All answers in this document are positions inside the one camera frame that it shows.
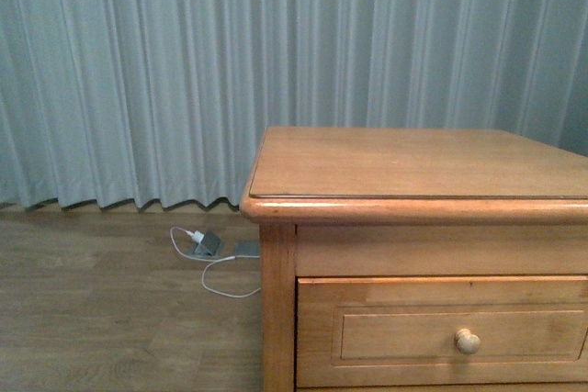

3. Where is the round wooden drawer knob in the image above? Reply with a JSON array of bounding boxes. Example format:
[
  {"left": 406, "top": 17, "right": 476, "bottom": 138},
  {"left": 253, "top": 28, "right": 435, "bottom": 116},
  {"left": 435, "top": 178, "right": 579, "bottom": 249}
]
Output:
[{"left": 454, "top": 328, "right": 481, "bottom": 355}]

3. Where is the grey phone on floor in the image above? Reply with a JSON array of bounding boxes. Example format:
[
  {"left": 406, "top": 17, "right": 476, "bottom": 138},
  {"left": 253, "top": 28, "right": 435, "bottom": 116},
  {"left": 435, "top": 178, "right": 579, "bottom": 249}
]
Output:
[{"left": 233, "top": 241, "right": 260, "bottom": 258}]

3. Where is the wooden drawer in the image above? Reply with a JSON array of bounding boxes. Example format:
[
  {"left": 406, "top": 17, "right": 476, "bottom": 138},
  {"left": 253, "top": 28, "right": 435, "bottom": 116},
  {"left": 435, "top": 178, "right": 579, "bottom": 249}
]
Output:
[
  {"left": 297, "top": 382, "right": 588, "bottom": 392},
  {"left": 296, "top": 275, "right": 587, "bottom": 387}
]

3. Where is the wooden top drawer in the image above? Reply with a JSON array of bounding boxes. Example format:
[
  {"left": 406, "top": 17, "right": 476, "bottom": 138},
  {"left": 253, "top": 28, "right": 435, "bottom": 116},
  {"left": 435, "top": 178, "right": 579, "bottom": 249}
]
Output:
[{"left": 296, "top": 275, "right": 587, "bottom": 387}]

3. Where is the wooden nightstand cabinet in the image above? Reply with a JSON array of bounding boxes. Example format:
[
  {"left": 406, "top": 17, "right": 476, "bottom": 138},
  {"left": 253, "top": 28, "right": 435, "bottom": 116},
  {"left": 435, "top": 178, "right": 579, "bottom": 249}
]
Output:
[{"left": 240, "top": 127, "right": 587, "bottom": 391}]

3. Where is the wooden lower drawer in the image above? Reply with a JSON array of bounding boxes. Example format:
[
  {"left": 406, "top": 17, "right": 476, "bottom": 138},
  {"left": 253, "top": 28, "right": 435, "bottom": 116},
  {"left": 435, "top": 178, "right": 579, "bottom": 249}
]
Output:
[{"left": 297, "top": 382, "right": 588, "bottom": 392}]

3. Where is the white charging cable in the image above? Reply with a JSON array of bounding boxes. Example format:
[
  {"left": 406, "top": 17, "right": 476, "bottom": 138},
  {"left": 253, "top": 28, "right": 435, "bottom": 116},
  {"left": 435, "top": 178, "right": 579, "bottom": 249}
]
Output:
[{"left": 169, "top": 226, "right": 263, "bottom": 299}]

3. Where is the white wall plug adapter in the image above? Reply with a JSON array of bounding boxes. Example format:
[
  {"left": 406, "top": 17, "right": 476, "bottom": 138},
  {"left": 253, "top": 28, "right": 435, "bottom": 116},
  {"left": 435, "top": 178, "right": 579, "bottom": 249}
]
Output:
[{"left": 186, "top": 230, "right": 205, "bottom": 243}]

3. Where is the grey-green pleated curtain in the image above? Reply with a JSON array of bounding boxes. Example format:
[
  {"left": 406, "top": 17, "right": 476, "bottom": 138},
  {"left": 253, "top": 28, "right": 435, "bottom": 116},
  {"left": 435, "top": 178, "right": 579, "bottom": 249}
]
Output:
[{"left": 1, "top": 0, "right": 587, "bottom": 207}]

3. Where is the metal floor socket box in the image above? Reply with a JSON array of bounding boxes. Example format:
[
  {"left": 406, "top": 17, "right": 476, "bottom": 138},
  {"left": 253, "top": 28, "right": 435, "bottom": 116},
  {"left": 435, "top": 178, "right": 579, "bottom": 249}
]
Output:
[{"left": 188, "top": 230, "right": 222, "bottom": 258}]

